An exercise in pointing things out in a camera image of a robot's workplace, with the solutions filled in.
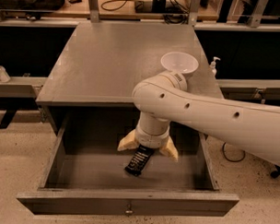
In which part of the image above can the white pump dispenser bottle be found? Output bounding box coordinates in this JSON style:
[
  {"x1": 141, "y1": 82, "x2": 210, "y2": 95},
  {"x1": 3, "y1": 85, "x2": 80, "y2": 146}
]
[{"x1": 210, "y1": 56, "x2": 221, "y2": 76}]

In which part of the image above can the grey wooden cabinet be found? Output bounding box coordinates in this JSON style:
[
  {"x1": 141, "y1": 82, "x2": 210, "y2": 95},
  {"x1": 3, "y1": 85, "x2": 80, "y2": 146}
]
[{"x1": 36, "y1": 21, "x2": 223, "y2": 131}]

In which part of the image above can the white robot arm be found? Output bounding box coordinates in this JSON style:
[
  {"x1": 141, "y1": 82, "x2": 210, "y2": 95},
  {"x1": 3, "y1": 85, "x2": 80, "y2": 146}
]
[{"x1": 118, "y1": 71, "x2": 280, "y2": 167}]

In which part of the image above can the metal drawer knob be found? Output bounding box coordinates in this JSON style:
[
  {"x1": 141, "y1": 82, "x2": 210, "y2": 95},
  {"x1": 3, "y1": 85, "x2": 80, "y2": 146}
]
[{"x1": 124, "y1": 204, "x2": 134, "y2": 216}]

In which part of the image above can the black floor cable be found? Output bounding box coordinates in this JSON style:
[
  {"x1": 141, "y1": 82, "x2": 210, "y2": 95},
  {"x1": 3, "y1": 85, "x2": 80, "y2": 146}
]
[{"x1": 221, "y1": 142, "x2": 248, "y2": 164}]

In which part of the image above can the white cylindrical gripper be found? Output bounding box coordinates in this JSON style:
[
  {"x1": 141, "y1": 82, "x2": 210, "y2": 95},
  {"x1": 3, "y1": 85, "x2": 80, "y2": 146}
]
[{"x1": 118, "y1": 112, "x2": 179, "y2": 162}]

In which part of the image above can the black wheeled stand leg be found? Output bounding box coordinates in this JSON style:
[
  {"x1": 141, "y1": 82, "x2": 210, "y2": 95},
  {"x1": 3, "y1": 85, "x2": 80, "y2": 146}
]
[{"x1": 271, "y1": 166, "x2": 280, "y2": 179}]

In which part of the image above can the grey open top drawer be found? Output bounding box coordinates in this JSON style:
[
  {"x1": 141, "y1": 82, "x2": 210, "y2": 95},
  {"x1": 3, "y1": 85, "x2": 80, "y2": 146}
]
[{"x1": 17, "y1": 116, "x2": 239, "y2": 217}]

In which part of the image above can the white ceramic bowl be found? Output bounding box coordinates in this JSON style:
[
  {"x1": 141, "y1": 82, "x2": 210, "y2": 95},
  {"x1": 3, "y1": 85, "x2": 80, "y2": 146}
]
[{"x1": 160, "y1": 52, "x2": 199, "y2": 75}]

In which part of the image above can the black looped desk cable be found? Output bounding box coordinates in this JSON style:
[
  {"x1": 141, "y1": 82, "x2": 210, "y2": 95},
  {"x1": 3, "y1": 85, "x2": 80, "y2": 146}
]
[{"x1": 100, "y1": 0, "x2": 131, "y2": 13}]

